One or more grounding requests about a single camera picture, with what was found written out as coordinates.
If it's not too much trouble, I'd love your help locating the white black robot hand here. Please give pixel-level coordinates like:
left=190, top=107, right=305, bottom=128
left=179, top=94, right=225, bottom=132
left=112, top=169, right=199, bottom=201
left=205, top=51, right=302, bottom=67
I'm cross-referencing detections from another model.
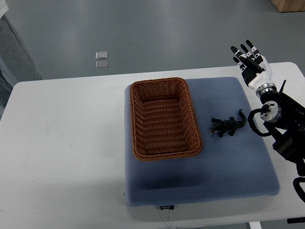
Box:
left=230, top=40, right=276, bottom=97

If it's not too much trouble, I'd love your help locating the dark toy crocodile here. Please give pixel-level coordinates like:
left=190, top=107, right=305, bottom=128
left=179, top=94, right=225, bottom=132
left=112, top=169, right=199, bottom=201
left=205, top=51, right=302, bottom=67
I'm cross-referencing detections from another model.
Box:
left=209, top=109, right=247, bottom=137

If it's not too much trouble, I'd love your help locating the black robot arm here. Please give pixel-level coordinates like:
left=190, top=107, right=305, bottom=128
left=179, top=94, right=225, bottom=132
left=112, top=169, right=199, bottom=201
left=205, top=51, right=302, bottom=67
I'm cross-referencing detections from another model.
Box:
left=247, top=81, right=305, bottom=201

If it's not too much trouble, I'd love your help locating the brown wicker basket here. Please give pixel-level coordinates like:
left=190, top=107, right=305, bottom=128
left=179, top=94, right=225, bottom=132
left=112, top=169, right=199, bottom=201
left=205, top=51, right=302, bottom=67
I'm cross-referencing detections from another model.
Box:
left=129, top=77, right=203, bottom=161

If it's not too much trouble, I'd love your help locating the wooden box corner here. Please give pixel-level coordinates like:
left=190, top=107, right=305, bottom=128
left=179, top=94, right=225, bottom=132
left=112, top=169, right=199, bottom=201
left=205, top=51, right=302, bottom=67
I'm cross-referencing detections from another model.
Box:
left=271, top=0, right=305, bottom=13

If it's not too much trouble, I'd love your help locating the blue foam cushion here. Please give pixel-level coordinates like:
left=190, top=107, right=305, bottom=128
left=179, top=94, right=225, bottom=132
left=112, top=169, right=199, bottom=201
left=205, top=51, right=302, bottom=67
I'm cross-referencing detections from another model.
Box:
left=124, top=77, right=280, bottom=207

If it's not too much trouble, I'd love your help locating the upper floor socket plate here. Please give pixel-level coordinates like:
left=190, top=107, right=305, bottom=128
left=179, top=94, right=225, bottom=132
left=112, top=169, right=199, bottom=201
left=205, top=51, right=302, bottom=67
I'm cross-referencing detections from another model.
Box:
left=95, top=51, right=108, bottom=60

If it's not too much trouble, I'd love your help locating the black desk control panel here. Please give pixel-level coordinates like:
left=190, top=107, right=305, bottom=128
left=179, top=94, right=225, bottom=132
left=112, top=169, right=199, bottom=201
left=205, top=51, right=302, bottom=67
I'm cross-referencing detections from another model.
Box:
left=287, top=217, right=305, bottom=224

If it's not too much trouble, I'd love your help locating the grey fabric at left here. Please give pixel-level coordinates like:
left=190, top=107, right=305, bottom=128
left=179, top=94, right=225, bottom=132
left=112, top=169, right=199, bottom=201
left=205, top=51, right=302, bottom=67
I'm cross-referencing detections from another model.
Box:
left=0, top=0, right=42, bottom=89

